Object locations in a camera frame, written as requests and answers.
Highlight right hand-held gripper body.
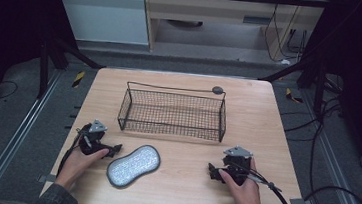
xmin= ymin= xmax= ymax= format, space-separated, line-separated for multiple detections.
xmin=219 ymin=144 xmax=255 ymax=187

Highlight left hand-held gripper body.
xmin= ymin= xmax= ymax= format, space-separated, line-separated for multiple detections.
xmin=77 ymin=118 xmax=117 ymax=159

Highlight grey oval sponge pad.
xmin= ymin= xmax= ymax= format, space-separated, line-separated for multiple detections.
xmin=104 ymin=140 xmax=163 ymax=193

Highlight black wire mesh basket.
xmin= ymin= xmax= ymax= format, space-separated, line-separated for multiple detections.
xmin=116 ymin=76 xmax=232 ymax=144

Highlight person's left hand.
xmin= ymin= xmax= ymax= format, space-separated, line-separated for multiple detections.
xmin=54 ymin=144 xmax=111 ymax=194

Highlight person's right hand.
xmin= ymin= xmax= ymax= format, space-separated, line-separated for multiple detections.
xmin=214 ymin=154 xmax=267 ymax=204

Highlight yellow black striped tape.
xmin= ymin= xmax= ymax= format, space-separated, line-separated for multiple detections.
xmin=71 ymin=70 xmax=87 ymax=90
xmin=284 ymin=87 xmax=306 ymax=105

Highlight black metal stand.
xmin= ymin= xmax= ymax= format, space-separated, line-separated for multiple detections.
xmin=34 ymin=26 xmax=110 ymax=107
xmin=254 ymin=47 xmax=330 ymax=121

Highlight white cabinet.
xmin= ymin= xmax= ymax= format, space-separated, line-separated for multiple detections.
xmin=45 ymin=0 xmax=154 ymax=49

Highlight light wooden desk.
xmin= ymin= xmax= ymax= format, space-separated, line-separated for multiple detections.
xmin=135 ymin=0 xmax=329 ymax=68

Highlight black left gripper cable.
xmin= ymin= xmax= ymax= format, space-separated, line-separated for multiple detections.
xmin=55 ymin=121 xmax=92 ymax=179

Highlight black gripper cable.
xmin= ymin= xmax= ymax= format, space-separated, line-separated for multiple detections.
xmin=55 ymin=121 xmax=92 ymax=179
xmin=228 ymin=162 xmax=311 ymax=204

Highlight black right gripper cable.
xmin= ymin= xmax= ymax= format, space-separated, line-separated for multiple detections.
xmin=228 ymin=162 xmax=311 ymax=204

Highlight grey metal table bracket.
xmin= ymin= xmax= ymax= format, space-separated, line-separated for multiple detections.
xmin=37 ymin=173 xmax=57 ymax=185
xmin=289 ymin=196 xmax=314 ymax=204

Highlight black looped floor cable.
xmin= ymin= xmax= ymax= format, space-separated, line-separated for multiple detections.
xmin=273 ymin=91 xmax=362 ymax=204

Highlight aluminium floor rail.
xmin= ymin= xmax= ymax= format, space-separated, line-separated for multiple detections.
xmin=289 ymin=88 xmax=362 ymax=204
xmin=0 ymin=64 xmax=63 ymax=204

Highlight thin black floor cable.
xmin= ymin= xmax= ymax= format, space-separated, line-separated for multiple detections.
xmin=0 ymin=79 xmax=20 ymax=104

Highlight black hanging desk cables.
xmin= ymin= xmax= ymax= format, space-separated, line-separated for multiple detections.
xmin=260 ymin=2 xmax=311 ymax=67

